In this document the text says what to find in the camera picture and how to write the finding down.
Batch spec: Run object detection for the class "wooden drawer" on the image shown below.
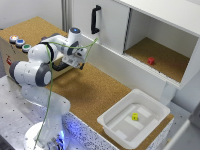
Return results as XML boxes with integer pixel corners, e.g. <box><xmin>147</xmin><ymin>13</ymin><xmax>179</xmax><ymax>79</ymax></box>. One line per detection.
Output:
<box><xmin>49</xmin><ymin>55</ymin><xmax>74</xmax><ymax>81</ymax></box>

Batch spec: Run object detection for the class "white sliding door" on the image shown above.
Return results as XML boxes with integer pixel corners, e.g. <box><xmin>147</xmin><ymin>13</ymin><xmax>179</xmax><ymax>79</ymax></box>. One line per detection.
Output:
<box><xmin>72</xmin><ymin>0</ymin><xmax>131</xmax><ymax>56</ymax></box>

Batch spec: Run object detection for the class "blue button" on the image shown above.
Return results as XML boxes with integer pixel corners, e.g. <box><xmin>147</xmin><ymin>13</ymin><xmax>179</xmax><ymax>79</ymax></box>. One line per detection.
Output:
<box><xmin>15</xmin><ymin>38</ymin><xmax>26</xmax><ymax>48</ymax></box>

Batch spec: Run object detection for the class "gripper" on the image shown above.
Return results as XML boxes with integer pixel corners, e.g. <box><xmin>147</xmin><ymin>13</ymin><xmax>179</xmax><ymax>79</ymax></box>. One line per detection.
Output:
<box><xmin>62</xmin><ymin>47</ymin><xmax>89</xmax><ymax>70</ymax></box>

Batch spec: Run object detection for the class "white plastic box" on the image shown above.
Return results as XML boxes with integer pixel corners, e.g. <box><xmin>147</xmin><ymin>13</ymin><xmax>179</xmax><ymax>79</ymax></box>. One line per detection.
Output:
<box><xmin>96</xmin><ymin>88</ymin><xmax>172</xmax><ymax>150</ymax></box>

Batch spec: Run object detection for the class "green button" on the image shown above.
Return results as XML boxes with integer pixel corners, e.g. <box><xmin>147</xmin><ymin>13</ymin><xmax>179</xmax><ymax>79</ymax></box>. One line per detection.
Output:
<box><xmin>21</xmin><ymin>43</ymin><xmax>33</xmax><ymax>54</ymax></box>

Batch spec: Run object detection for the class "pink block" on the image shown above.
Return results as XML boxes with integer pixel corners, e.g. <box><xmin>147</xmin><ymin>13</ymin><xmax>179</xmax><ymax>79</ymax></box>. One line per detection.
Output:
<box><xmin>147</xmin><ymin>56</ymin><xmax>156</xmax><ymax>66</ymax></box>

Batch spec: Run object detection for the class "green cable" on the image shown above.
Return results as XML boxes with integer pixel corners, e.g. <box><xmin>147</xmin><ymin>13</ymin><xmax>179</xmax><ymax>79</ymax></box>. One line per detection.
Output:
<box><xmin>32</xmin><ymin>37</ymin><xmax>100</xmax><ymax>150</ymax></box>

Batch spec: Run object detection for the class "black door handle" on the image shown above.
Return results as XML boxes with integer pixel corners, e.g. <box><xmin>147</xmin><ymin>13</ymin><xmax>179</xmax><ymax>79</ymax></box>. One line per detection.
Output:
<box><xmin>90</xmin><ymin>4</ymin><xmax>102</xmax><ymax>36</ymax></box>

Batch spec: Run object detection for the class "black drawer handle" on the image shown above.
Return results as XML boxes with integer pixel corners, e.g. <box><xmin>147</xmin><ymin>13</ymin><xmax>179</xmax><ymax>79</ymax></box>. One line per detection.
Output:
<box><xmin>52</xmin><ymin>60</ymin><xmax>70</xmax><ymax>72</ymax></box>

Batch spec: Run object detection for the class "yellow block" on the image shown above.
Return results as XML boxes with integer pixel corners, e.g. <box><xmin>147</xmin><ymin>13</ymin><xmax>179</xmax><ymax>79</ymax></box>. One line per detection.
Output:
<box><xmin>131</xmin><ymin>112</ymin><xmax>140</xmax><ymax>122</ymax></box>

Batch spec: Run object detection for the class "white cabinet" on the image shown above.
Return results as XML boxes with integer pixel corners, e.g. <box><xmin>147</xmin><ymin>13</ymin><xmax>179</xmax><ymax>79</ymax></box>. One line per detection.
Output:
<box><xmin>71</xmin><ymin>0</ymin><xmax>200</xmax><ymax>108</ymax></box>

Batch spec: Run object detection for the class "red button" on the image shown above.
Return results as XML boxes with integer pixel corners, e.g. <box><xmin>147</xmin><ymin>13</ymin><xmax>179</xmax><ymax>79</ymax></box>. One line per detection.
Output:
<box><xmin>8</xmin><ymin>34</ymin><xmax>19</xmax><ymax>44</ymax></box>

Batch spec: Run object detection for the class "wooden drawer box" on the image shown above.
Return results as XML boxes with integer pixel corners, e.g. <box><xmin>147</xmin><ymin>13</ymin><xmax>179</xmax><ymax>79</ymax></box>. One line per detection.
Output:
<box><xmin>0</xmin><ymin>16</ymin><xmax>74</xmax><ymax>82</ymax></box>

